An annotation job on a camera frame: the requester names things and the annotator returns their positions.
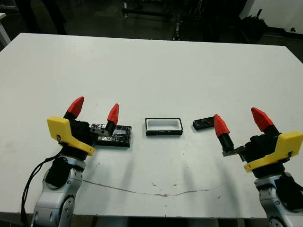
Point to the yellow and black right gripper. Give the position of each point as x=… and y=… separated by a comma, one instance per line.
x=262, y=151

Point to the yellow and black left gripper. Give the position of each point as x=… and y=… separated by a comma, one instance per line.
x=80, y=142

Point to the black shiny patterned box lid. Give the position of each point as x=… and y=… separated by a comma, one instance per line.
x=120, y=137

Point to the small black camera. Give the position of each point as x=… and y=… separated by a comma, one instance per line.
x=203, y=123

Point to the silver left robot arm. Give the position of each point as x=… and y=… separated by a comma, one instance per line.
x=47, y=203

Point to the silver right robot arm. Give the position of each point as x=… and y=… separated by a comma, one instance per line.
x=272, y=208

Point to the black box base white insert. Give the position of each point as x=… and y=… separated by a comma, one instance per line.
x=163, y=124

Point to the thin metal stand pole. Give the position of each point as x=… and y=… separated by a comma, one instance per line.
x=177, y=28

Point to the black metal cart frame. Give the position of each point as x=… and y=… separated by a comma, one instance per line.
x=146, y=12

